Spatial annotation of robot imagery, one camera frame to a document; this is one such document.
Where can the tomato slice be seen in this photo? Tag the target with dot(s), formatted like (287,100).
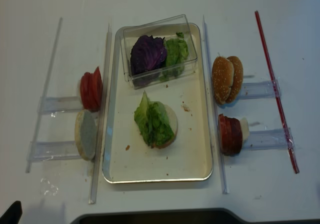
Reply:
(97,86)

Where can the green lettuce on bun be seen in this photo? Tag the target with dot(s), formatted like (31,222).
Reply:
(152,121)

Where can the green lettuce in container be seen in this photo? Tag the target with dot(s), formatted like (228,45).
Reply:
(177,53)

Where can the stack of tomato slices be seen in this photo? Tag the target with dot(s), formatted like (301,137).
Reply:
(88,101)

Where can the white cheese slice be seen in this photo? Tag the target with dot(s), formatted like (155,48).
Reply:
(244,125)

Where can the bottom bun on tray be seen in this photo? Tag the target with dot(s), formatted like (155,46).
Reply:
(173,122)

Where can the metal baking tray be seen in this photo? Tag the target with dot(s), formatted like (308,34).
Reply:
(127,159)

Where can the purple cabbage leaf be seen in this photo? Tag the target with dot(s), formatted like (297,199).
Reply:
(147,54)

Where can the clear plastic container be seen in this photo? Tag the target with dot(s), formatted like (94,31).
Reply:
(167,29)

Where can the sesame bun front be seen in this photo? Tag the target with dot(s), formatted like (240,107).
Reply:
(222,79)

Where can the sesame bun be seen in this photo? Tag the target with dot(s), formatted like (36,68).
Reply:
(222,79)
(238,76)

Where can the bun half left side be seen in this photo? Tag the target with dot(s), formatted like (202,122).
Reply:
(85,134)

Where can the sesame bun rear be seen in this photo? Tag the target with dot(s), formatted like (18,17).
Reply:
(238,76)

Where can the clear holder upper right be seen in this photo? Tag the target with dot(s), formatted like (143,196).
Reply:
(259,90)

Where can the clear holder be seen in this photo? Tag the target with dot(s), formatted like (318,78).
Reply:
(49,105)
(259,90)
(40,151)
(275,139)

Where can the clear holder upper left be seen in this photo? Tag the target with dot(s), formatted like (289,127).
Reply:
(49,105)

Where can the black device bottom edge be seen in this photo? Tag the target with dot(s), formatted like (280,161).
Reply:
(182,216)

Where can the clear holder lower right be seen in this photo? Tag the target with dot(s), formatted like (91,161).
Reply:
(275,139)

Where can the clear holder lower left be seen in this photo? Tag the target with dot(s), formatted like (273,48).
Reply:
(40,151)

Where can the black object bottom left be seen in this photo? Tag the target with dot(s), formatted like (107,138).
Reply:
(13,214)

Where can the clear rail left of tray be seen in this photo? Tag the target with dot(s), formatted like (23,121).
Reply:
(100,127)

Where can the clear rail far left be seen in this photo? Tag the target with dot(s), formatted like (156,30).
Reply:
(43,96)

